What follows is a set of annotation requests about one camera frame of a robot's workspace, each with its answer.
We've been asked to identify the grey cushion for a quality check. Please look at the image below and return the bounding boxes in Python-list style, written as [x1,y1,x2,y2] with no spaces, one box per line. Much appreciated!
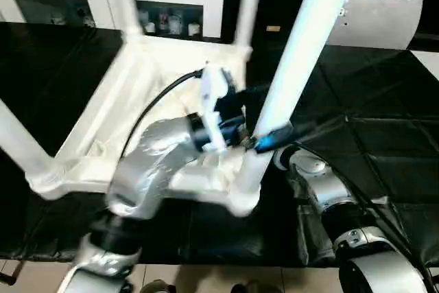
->
[336,0,425,50]

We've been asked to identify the white sheet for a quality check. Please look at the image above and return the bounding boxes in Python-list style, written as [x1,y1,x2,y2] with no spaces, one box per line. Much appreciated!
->
[408,49,439,78]

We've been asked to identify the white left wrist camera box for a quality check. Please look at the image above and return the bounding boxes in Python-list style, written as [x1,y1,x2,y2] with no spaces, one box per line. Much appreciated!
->
[199,67,237,153]

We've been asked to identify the white plastic table top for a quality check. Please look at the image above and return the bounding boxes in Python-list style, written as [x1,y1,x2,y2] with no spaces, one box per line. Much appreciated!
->
[27,32,265,217]

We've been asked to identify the black work mat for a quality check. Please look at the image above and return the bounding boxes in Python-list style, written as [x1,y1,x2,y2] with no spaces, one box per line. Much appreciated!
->
[0,22,439,266]

